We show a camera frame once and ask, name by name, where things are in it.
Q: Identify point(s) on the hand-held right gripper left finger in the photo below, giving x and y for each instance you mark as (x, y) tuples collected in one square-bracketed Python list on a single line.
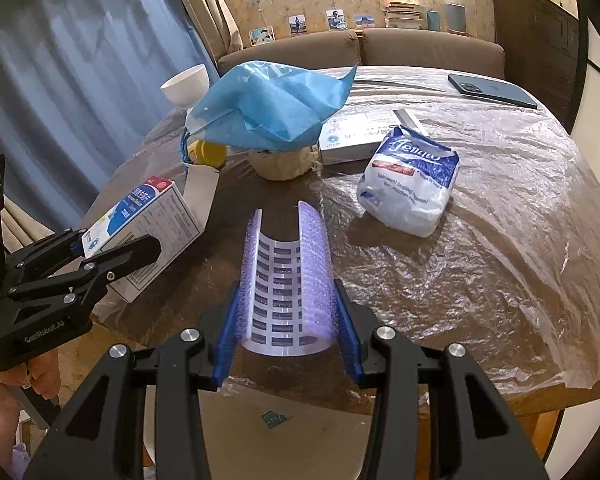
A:
[(224, 340)]

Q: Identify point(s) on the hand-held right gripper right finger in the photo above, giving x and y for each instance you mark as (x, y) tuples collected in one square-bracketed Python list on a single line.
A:
[(347, 340)]

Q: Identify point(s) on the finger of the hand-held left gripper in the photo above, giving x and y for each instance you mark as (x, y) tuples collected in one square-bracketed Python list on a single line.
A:
[(44, 247), (124, 257)]

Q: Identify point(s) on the white carton red blue label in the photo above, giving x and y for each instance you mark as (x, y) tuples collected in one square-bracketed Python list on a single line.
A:
[(164, 220)]

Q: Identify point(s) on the purple white hair roller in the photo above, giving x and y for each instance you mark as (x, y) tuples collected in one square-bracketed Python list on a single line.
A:
[(280, 285)]

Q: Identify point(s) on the brown paper ball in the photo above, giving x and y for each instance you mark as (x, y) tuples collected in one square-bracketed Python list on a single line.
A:
[(280, 165)]

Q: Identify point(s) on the blue plastic bag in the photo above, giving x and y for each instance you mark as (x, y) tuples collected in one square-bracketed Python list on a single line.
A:
[(270, 105)]

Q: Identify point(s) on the round wooden table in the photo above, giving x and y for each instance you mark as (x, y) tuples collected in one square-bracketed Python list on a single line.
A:
[(300, 392)]

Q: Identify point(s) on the green paper scrap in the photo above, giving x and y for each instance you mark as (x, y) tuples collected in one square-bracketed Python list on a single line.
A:
[(275, 417)]

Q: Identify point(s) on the clear plastic table cover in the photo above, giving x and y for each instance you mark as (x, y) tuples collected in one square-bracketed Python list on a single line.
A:
[(480, 260)]

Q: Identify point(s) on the white bowl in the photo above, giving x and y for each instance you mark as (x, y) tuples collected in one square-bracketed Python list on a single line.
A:
[(184, 85)]

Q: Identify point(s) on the blue curtain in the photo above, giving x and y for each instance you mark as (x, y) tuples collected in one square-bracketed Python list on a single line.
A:
[(79, 60)]

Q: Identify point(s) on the white flat box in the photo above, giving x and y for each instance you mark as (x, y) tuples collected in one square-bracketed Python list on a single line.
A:
[(350, 135)]

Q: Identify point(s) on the grey card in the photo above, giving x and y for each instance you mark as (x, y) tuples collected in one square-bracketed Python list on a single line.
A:
[(410, 121)]

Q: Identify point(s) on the small photo print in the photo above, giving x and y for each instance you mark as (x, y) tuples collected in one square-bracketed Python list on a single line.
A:
[(365, 21), (262, 36), (337, 20), (298, 25)]

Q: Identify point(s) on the beige curtain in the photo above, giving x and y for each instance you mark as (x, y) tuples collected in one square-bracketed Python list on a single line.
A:
[(214, 10)]

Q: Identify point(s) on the blue smartphone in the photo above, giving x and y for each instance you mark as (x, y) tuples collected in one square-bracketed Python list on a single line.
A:
[(495, 91)]

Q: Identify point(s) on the brown sofa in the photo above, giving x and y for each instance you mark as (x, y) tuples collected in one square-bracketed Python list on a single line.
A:
[(420, 50)]

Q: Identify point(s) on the stack of books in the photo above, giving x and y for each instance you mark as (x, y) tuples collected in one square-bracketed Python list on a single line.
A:
[(405, 15)]

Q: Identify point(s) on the grey blue box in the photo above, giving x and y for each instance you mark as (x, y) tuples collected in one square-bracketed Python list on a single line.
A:
[(455, 17)]

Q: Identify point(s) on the dark wooden cabinet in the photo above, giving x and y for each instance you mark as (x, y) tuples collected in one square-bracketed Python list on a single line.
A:
[(535, 35)]

